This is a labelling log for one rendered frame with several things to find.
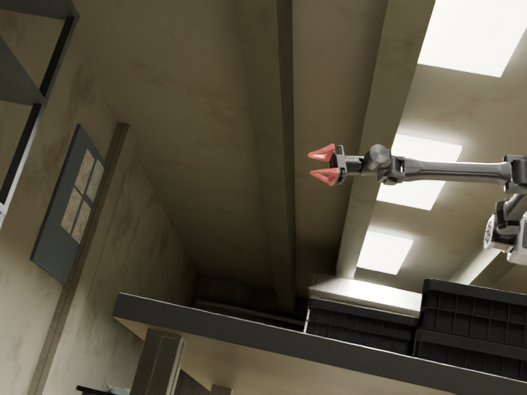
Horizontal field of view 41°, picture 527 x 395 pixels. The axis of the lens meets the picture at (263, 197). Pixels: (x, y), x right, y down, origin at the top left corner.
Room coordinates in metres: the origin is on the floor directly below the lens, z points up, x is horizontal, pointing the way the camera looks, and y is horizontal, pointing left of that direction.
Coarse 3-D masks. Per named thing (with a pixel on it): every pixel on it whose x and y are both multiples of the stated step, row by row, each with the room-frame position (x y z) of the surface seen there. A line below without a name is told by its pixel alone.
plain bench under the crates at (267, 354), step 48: (144, 336) 1.31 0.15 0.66; (192, 336) 1.15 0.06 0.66; (240, 336) 1.11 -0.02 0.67; (288, 336) 1.10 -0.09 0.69; (144, 384) 1.18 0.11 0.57; (240, 384) 1.86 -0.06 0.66; (288, 384) 1.55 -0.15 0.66; (336, 384) 1.33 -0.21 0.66; (384, 384) 1.16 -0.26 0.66; (432, 384) 1.07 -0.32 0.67; (480, 384) 1.06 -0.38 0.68
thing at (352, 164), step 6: (342, 150) 1.88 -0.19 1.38; (348, 156) 1.89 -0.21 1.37; (354, 156) 1.89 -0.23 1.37; (360, 156) 1.90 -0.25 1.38; (348, 162) 1.88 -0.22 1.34; (354, 162) 1.88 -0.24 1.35; (348, 168) 1.89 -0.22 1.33; (354, 168) 1.89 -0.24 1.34; (360, 168) 1.89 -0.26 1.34; (342, 174) 1.87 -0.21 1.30; (348, 174) 1.91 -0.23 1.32; (354, 174) 1.91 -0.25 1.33; (342, 180) 1.90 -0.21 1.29
